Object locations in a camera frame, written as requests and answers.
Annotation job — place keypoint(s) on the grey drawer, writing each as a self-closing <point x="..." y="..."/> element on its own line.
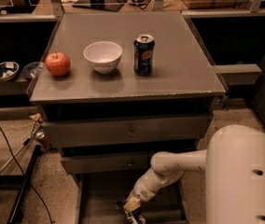
<point x="99" y="132"/>
<point x="106" y="162"/>

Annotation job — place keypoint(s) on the middle grey drawer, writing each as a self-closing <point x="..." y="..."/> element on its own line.
<point x="106" y="162"/>

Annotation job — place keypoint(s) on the blue chip bag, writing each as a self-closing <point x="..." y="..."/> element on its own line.
<point x="134" y="217"/>

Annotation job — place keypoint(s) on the white bowl with items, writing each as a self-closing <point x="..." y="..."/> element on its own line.
<point x="8" y="70"/>

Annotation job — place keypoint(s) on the grey drawer cabinet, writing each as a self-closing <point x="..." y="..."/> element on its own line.
<point x="182" y="80"/>

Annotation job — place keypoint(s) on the grey side shelf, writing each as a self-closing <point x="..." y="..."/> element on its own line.
<point x="238" y="74"/>

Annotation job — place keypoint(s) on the blue Pepsi can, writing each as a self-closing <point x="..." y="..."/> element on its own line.
<point x="143" y="54"/>

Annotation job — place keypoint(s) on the top grey drawer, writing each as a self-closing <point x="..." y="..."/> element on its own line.
<point x="99" y="132"/>

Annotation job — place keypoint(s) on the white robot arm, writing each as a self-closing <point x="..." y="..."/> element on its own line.
<point x="234" y="166"/>

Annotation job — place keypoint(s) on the open bottom drawer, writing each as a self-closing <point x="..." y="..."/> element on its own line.
<point x="101" y="191"/>

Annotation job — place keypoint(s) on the black monitor stand base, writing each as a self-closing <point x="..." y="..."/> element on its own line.
<point x="105" y="5"/>

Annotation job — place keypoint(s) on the black metal stand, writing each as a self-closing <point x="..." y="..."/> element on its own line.
<point x="20" y="183"/>

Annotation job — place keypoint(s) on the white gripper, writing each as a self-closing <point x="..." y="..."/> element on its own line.
<point x="143" y="190"/>

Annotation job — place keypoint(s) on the dark glass bowl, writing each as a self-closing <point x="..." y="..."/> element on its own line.
<point x="32" y="70"/>

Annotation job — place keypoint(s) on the red apple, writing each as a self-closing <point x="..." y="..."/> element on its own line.
<point x="58" y="64"/>

